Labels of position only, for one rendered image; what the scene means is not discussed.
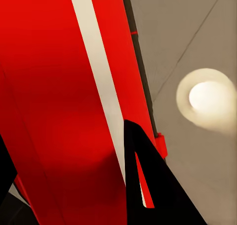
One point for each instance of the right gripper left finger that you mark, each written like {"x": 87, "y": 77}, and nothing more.
{"x": 8, "y": 171}

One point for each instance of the radio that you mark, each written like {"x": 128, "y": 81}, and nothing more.
{"x": 71, "y": 72}

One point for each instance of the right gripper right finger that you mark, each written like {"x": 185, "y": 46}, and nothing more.
{"x": 172, "y": 204}

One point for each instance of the coffee table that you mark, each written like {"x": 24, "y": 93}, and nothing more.
{"x": 189, "y": 52}

